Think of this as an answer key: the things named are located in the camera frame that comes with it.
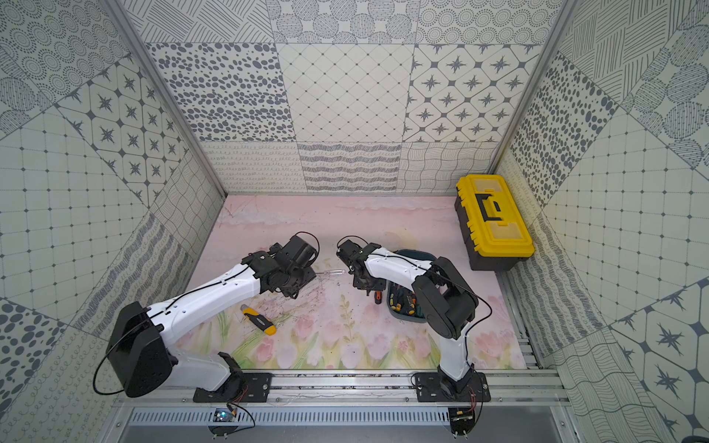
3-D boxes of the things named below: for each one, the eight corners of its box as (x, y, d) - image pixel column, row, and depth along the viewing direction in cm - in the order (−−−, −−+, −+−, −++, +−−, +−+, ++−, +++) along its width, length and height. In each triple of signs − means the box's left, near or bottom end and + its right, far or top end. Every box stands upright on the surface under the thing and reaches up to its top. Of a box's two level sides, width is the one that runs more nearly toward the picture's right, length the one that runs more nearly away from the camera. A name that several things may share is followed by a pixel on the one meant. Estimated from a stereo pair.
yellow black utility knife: (239, 313, 90) (237, 310, 88) (247, 304, 92) (245, 302, 90) (272, 337, 85) (270, 335, 83) (279, 328, 87) (277, 326, 85)
